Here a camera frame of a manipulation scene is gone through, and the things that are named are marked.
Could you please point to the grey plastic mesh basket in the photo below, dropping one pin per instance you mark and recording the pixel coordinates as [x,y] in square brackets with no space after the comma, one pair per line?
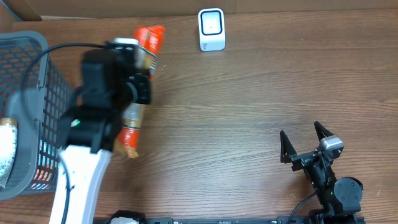
[36,109]

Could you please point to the white tube gold cap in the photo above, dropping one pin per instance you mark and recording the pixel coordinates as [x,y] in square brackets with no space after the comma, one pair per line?
[8,147]

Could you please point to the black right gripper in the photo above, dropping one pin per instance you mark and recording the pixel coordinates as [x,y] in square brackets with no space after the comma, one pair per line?
[288,152]

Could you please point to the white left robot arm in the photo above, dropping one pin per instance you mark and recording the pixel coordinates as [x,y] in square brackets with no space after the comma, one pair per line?
[87,130]

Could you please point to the white barcode scanner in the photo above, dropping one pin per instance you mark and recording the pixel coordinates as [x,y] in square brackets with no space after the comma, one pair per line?
[211,29]

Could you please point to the orange spaghetti packet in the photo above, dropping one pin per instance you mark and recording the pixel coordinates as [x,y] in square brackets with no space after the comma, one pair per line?
[150,40]

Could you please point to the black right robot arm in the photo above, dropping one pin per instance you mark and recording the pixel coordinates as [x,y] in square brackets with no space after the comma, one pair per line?
[340,199]

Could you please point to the colourful packet in basket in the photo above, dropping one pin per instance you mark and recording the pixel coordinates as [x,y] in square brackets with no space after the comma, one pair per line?
[45,177]

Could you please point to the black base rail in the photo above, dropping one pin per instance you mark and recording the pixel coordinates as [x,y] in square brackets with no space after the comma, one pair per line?
[126,216]

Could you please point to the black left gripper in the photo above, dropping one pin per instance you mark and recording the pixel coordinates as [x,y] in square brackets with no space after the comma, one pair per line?
[142,81]

